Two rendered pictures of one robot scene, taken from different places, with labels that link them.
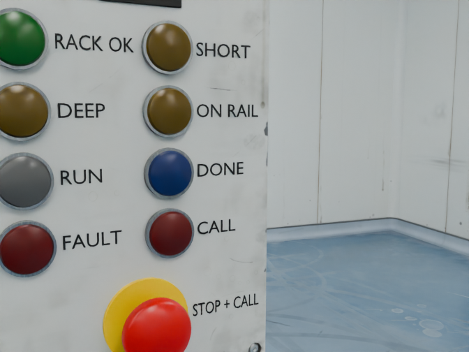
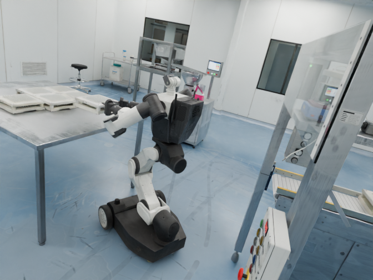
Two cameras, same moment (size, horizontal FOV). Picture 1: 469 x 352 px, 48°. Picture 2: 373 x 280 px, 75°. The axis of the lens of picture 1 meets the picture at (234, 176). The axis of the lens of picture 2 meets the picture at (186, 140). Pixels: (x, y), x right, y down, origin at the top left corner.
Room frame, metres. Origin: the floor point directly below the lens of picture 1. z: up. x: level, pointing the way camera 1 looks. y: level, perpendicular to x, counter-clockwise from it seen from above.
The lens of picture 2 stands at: (0.46, -0.57, 1.54)
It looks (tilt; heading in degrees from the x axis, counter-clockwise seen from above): 21 degrees down; 129
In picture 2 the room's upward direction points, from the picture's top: 12 degrees clockwise
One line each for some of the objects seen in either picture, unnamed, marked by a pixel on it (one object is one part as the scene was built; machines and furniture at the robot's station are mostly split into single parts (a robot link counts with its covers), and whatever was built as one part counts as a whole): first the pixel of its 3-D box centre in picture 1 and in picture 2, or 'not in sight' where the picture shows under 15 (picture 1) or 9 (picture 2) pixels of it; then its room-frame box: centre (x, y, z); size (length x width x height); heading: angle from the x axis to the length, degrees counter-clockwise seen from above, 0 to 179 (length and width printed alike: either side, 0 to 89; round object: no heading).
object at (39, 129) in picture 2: not in sight; (44, 103); (-1.89, 0.21, 0.80); 1.50 x 1.10 x 0.04; 15
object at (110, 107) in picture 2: not in sight; (112, 109); (-1.07, 0.39, 1.00); 0.12 x 0.10 x 0.13; 9
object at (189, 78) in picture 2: not in sight; (193, 84); (-2.18, 2.54, 0.95); 0.49 x 0.36 x 0.37; 22
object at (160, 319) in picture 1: (149, 324); (245, 276); (0.30, 0.05, 0.91); 0.04 x 0.04 x 0.04; 27
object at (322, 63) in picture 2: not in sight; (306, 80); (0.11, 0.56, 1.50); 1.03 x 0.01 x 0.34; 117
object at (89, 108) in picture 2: not in sight; (98, 106); (-1.30, 0.40, 0.95); 0.24 x 0.24 x 0.02; 16
